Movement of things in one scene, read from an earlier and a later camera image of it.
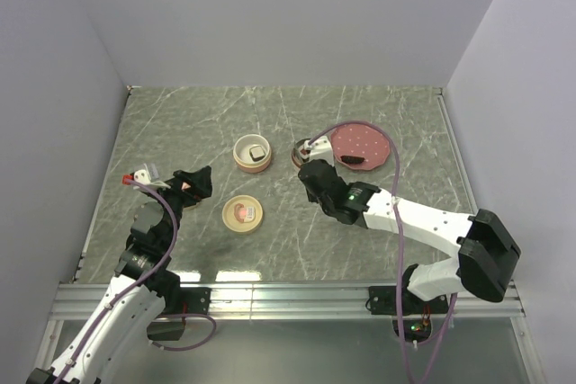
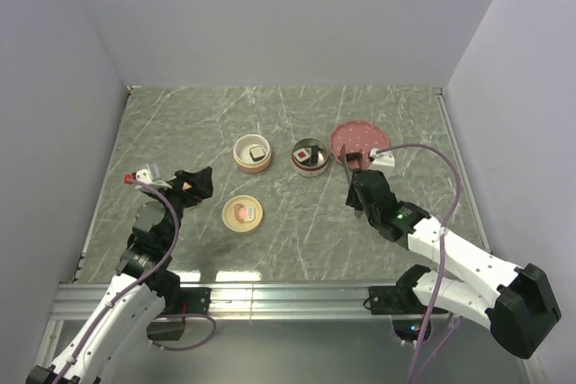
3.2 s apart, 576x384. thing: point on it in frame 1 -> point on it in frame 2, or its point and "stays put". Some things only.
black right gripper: x=310 y=197 -> x=352 y=198
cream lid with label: x=242 y=214 stays put
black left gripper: x=199 y=185 stays put
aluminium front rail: x=287 y=301 stays put
